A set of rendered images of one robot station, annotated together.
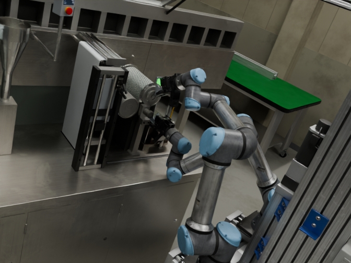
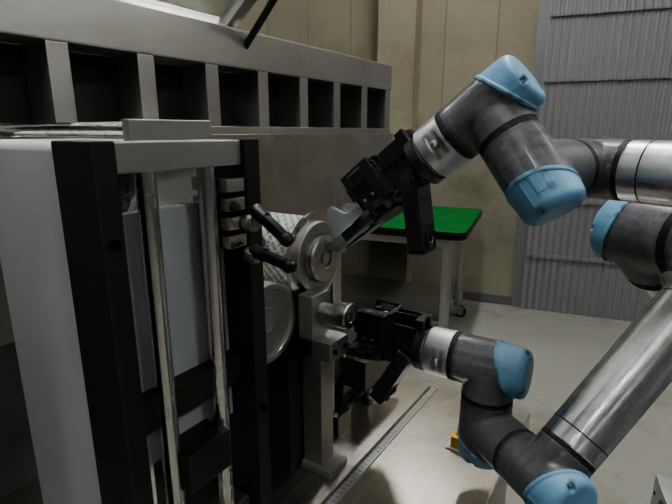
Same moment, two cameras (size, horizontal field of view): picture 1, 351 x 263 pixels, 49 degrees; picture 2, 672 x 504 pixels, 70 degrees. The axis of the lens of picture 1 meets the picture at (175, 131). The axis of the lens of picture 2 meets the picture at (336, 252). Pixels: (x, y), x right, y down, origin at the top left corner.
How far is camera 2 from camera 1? 138 cm
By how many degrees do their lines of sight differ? 16
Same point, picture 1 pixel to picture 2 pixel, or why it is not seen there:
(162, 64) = (274, 190)
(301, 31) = (406, 125)
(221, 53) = (373, 140)
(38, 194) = not seen: outside the picture
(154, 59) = not seen: hidden behind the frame
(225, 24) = (364, 72)
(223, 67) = not seen: hidden behind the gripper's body
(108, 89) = (189, 262)
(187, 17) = (294, 56)
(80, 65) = (19, 232)
